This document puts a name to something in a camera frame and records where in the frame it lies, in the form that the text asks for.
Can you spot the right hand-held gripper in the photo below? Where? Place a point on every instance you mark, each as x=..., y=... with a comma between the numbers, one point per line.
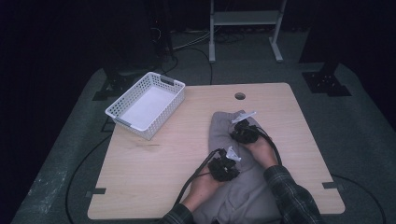
x=246, y=133

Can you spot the person's right hand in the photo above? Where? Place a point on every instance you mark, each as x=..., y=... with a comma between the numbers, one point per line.
x=264, y=152

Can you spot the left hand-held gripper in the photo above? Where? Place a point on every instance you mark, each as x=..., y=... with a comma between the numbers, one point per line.
x=222, y=169

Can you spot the black stand base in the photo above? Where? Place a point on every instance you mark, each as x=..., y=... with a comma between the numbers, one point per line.
x=113, y=85
x=325, y=82

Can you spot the white plastic basket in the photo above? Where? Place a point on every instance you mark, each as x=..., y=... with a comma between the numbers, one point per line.
x=148, y=107

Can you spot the person's left hand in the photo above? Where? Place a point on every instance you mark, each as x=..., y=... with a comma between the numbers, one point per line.
x=202, y=189

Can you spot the white metal stand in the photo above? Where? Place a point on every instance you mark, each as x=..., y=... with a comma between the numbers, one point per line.
x=246, y=17

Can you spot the grey pants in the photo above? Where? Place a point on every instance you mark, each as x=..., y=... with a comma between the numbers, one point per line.
x=246, y=193

